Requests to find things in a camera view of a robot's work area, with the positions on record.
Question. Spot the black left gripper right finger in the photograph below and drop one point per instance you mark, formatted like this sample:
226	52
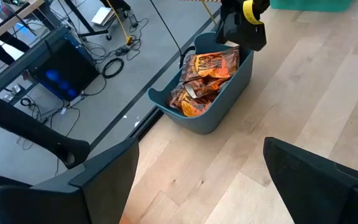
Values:
328	193

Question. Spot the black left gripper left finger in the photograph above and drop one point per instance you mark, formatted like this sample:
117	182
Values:
89	199

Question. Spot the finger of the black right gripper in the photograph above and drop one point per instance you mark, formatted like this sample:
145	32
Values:
252	35
227	31

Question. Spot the taco seasoning packet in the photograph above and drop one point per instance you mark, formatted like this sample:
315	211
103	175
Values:
204	87
210	65
191	107

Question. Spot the teal plastic bin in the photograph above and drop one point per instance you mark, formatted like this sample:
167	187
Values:
309	4

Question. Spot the dark blue plastic bin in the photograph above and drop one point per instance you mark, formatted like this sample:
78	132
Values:
216	118

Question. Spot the black power brick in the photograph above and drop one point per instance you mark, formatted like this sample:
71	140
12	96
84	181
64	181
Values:
134	20

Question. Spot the white flat box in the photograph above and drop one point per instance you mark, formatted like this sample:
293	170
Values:
102	16

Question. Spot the black computer with blue lights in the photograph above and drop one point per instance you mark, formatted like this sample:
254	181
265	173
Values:
67	71

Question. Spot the black aluminium table frame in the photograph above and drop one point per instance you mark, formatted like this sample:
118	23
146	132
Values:
148	123

